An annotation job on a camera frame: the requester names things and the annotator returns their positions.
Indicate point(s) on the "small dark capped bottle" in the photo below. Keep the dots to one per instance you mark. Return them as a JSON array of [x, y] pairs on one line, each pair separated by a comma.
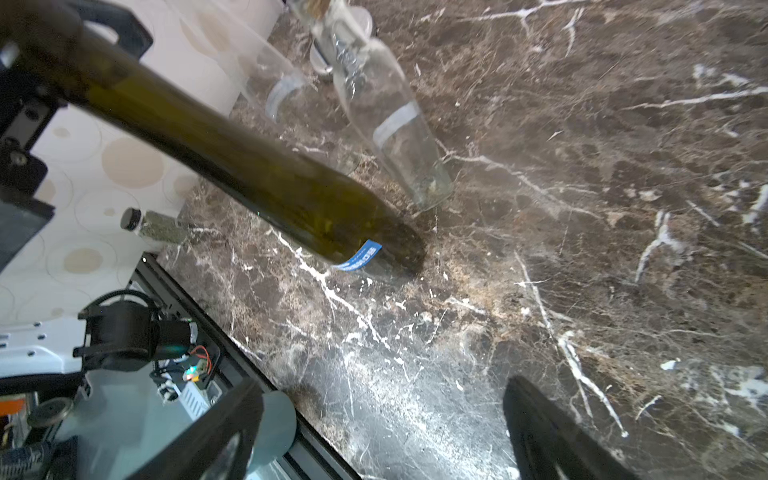
[[158, 227]]

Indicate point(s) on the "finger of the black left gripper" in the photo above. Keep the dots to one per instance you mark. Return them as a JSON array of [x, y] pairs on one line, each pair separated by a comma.
[[132, 35]]

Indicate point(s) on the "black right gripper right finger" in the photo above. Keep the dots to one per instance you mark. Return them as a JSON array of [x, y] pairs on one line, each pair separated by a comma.
[[548, 444]]

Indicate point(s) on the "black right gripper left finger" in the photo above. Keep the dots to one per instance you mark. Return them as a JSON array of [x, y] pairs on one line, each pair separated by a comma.
[[218, 445]]

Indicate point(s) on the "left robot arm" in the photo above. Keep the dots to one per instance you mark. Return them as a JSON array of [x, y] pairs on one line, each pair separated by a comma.
[[51, 264]]

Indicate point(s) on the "blue grey ceramic cup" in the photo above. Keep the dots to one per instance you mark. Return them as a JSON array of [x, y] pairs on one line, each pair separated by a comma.
[[276, 433]]

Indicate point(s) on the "chrome glass holder stand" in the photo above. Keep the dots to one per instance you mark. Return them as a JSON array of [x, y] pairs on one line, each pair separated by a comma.
[[319, 63]]

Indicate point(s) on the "dark green wine bottle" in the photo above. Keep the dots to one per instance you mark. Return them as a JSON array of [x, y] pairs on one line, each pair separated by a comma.
[[319, 208]]

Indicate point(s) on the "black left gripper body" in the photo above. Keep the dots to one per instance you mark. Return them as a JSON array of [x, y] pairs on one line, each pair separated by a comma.
[[27, 107]]

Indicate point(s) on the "clear bottle black cap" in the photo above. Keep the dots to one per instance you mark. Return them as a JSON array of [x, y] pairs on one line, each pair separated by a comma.
[[376, 96]]

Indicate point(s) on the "tall clear corked bottle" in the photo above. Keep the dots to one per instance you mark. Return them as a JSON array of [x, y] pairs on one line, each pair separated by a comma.
[[286, 103]]

